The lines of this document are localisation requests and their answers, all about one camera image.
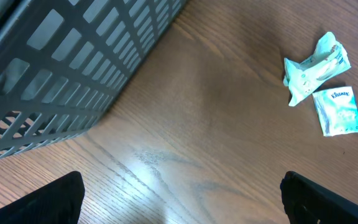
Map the teal candy wrapper packet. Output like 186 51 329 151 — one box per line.
283 32 351 107

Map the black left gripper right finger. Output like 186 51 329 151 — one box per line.
280 171 358 223

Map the grey plastic basket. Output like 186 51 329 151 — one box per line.
0 0 186 159

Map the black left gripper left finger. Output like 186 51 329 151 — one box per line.
0 171 85 224

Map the small teal packet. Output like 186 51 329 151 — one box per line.
312 86 358 137

